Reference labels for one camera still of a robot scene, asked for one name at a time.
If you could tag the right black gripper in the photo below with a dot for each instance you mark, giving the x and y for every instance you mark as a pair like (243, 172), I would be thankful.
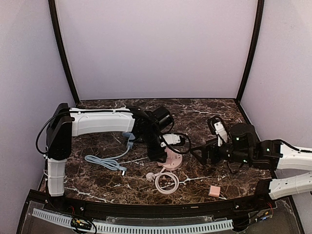
(211, 150)

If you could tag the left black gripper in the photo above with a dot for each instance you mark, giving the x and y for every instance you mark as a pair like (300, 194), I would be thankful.
(157, 156)

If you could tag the pink round power strip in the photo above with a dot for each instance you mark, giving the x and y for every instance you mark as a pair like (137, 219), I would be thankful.
(173, 160)

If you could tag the blue power strip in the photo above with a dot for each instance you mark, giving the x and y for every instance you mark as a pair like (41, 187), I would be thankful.
(130, 139)

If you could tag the pink small plug adapter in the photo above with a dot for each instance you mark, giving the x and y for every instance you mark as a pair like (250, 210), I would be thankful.
(214, 191)

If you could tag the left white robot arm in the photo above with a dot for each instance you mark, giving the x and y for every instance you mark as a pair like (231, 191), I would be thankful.
(72, 122)

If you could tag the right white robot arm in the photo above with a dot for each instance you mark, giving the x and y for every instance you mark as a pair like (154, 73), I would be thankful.
(265, 155)

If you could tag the small circuit board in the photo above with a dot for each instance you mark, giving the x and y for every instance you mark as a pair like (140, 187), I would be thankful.
(80, 224)

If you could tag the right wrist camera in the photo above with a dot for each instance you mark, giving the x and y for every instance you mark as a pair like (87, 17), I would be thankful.
(217, 128)

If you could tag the black front table rail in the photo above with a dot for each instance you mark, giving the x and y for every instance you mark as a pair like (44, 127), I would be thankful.
(235, 208)

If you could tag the right black frame post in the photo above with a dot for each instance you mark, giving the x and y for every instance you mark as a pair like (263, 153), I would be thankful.
(252, 49)

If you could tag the black frame post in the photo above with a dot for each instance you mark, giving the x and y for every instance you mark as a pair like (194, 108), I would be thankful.
(61, 51)
(252, 49)

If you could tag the left black frame post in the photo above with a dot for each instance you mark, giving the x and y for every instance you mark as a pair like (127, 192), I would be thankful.
(61, 51)

